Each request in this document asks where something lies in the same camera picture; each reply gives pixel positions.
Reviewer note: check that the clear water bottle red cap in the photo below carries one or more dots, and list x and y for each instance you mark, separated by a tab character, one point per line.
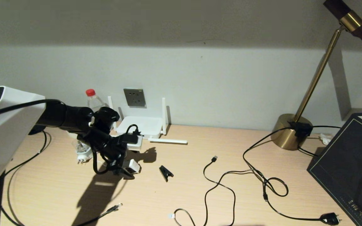
94	102

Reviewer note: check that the black plastic clip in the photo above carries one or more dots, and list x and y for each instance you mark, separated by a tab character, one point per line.
166	172

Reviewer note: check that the black box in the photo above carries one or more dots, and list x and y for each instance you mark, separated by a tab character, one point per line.
341	163

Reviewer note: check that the grey white plug night light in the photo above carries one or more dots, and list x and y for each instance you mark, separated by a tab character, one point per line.
83	152

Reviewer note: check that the brass desk lamp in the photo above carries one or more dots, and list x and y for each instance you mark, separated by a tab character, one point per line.
286	138

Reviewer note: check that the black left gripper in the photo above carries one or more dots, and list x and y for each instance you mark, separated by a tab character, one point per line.
110	146

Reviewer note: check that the grey wall socket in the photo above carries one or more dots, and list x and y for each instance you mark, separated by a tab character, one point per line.
134	98

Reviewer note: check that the small white connector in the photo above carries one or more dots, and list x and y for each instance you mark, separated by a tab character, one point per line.
325	139

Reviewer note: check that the white router with antennas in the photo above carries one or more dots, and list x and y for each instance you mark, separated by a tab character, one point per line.
146	125

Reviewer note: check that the white power adapter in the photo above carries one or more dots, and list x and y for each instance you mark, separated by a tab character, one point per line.
135	165

